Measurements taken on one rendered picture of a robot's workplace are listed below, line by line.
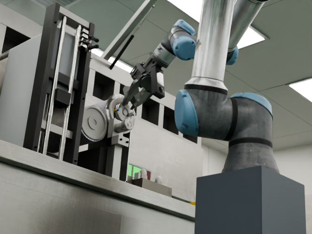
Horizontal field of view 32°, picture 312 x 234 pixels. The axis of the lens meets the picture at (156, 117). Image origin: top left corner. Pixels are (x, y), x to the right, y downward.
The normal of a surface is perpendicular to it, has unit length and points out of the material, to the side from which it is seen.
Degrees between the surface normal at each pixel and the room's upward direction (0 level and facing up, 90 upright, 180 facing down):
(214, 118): 115
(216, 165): 90
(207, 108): 108
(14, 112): 90
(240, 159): 72
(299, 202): 90
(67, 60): 90
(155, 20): 180
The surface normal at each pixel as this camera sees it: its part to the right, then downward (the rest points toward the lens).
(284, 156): -0.67, -0.32
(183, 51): 0.13, 0.40
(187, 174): 0.73, -0.21
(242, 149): -0.44, -0.62
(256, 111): 0.22, -0.38
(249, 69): -0.07, 0.92
